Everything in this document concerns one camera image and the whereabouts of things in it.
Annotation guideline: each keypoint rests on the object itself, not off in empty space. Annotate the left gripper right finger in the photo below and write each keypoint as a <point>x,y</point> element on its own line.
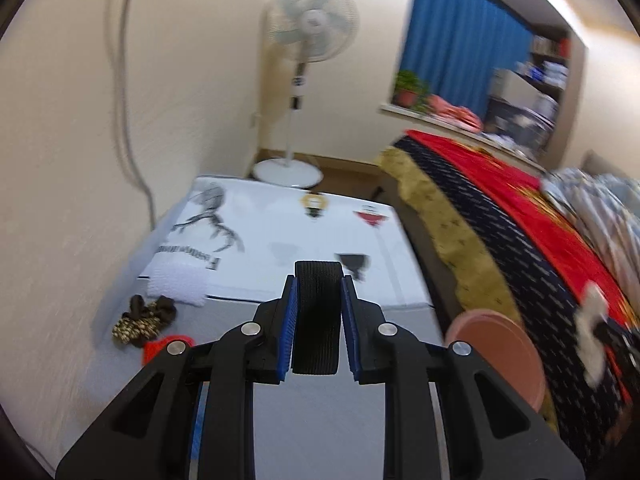
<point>448,413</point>

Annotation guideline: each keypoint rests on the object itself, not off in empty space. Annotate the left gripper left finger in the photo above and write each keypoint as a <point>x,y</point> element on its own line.
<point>191,408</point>

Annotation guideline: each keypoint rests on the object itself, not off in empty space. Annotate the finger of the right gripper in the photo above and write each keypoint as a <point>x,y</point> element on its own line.
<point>615,337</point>

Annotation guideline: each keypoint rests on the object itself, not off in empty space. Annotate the white plastic bag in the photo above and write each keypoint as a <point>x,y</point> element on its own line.
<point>592,311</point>

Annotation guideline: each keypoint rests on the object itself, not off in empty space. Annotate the purple textured cloth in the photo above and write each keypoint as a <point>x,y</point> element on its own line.
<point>178,277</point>

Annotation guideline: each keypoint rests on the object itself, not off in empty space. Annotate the pink plastic trash bin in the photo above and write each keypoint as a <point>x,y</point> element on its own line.
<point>506,347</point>

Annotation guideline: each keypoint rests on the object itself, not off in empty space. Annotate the red paper piece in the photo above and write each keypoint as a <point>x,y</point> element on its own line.
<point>152,348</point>

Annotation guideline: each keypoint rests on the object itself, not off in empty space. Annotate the leopard print scrunchie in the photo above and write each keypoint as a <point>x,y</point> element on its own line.
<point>144,322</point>

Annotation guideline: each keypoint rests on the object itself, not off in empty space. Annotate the striped blue grey duvet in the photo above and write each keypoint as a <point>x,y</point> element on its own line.
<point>604,210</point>

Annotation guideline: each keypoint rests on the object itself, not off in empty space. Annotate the bed with red blanket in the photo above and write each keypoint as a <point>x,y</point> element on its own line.
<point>509,252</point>

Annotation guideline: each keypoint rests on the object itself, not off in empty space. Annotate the low table with cloth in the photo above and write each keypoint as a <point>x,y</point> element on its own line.
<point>319,423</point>

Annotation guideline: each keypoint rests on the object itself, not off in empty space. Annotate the wooden bookshelf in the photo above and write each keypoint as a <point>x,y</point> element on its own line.
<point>555,65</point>

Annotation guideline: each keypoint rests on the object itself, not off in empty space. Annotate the dark plastic storage bin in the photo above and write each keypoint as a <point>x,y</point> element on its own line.
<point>522,125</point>

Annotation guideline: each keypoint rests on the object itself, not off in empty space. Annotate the pink folded clothes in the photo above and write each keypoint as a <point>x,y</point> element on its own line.
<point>459,116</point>

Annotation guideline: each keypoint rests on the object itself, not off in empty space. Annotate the grey storage box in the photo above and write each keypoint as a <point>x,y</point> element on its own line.
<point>512,88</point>

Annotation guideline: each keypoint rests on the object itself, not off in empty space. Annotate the potted green plant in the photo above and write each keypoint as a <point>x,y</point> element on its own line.
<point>410,91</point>

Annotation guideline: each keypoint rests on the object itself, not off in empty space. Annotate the blue curtain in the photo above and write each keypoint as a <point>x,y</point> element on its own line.
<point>454,47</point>

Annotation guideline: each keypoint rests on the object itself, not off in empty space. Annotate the white standing fan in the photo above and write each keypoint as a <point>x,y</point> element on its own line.
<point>304,32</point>

